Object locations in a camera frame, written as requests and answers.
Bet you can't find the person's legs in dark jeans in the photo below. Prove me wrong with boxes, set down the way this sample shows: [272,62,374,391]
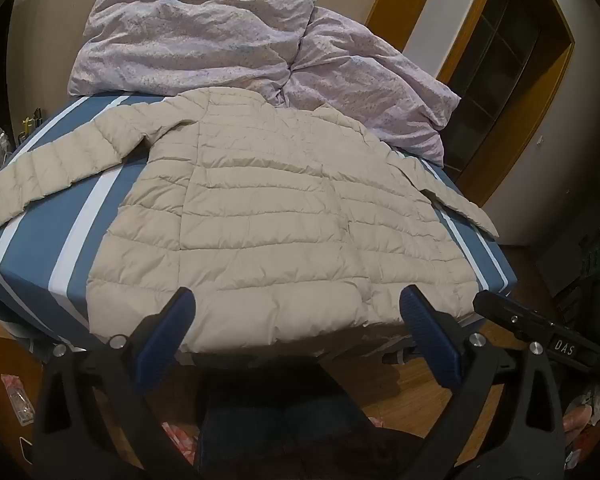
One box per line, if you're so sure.
[197,357,426,480]

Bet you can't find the beige puffer jacket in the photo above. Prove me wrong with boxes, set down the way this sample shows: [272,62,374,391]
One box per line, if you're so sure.
[0,87,501,354]

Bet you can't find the round wooden side table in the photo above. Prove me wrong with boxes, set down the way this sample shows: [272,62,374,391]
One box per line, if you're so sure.
[0,335,48,480]

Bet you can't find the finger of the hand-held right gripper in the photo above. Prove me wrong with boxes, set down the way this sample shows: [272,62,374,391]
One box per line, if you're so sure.
[472,289,551,348]

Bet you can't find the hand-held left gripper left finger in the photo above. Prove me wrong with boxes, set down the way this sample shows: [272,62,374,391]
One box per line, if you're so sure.
[32,287,197,480]

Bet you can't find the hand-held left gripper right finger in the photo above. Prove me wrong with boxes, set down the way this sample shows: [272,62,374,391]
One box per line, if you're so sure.
[399,284,567,480]

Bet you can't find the pink patterned packet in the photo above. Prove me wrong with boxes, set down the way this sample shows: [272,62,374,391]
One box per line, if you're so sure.
[0,374,37,427]

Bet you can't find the wooden framed glass door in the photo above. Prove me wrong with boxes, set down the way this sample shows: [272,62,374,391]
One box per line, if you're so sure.
[365,0,577,211]

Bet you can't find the pink floral duvet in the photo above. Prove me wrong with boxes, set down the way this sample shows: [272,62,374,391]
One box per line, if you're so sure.
[67,0,463,169]

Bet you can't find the bed with blue striped sheet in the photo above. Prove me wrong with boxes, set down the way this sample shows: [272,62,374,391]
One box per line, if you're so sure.
[0,92,519,357]

